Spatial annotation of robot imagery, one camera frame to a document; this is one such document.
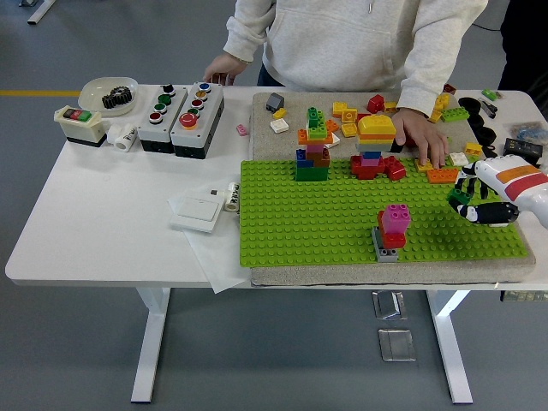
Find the person's right hand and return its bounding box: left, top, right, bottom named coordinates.
left=203, top=53, right=248, bottom=86

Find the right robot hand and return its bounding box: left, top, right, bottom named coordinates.
left=453, top=156, right=548, bottom=228

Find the person's left hand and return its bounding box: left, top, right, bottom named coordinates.
left=391, top=106, right=450, bottom=169

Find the large red brick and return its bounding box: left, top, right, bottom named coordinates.
left=383, top=154, right=408, bottom=182

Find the dark green brick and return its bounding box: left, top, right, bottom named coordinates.
left=447, top=188, right=473, bottom=207

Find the pink square brick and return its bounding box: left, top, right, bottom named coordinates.
left=382, top=204, right=412, bottom=230
left=380, top=217, right=408, bottom=235

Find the red-based yellow-domed brick tower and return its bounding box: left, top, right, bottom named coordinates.
left=349, top=114, right=397, bottom=181

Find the red square brick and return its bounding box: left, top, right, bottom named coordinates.
left=376, top=210, right=408, bottom=250

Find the green-based multicolour brick tower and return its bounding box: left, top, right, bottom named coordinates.
left=295, top=105, right=335, bottom=183

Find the grey square brick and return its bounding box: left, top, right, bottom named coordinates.
left=371, top=226, right=400, bottom=264

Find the black electronic device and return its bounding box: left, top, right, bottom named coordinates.
left=503, top=136, right=545, bottom=166

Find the plastic bag of blue parts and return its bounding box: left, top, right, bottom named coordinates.
left=509, top=121, right=548, bottom=142

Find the metal hand tool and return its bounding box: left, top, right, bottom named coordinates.
left=478, top=98, right=499, bottom=120

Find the emergency-stop button control box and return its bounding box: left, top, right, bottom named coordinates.
left=170, top=80, right=226, bottom=160

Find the three-button control box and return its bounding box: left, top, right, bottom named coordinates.
left=136, top=84, right=189, bottom=154

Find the desk control panel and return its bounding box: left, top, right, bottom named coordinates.
left=499, top=289, right=548, bottom=302

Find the black gear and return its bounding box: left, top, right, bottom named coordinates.
left=101, top=85, right=134, bottom=111

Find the person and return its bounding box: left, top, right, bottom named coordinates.
left=498, top=0, right=548, bottom=93
left=203, top=0, right=489, bottom=169

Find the white pipe tee fitting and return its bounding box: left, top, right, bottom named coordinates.
left=105, top=122, right=139, bottom=152

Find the white printed tube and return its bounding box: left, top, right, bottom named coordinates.
left=223, top=182, right=241, bottom=212

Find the white bowl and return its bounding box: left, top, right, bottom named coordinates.
left=78, top=75, right=140, bottom=117

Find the green studded baseplate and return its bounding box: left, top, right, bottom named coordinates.
left=238, top=158, right=530, bottom=269

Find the metal floor socket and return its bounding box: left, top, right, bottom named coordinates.
left=378, top=327, right=417, bottom=363
left=371, top=289, right=408, bottom=321

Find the grey-brown mat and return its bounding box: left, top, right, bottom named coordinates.
left=249, top=90, right=539, bottom=288

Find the white table leg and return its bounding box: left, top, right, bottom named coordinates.
left=130, top=286, right=172, bottom=403
left=426, top=289, right=474, bottom=405

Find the white paper sheet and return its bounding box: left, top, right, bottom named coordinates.
left=166, top=183, right=253, bottom=295

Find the white table foot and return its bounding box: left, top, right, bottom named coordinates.
left=19, top=0, right=57, bottom=25

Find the white wall switch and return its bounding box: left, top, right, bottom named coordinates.
left=170, top=195, right=225, bottom=235

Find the white red-green switch box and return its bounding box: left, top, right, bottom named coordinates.
left=54, top=104, right=108, bottom=148

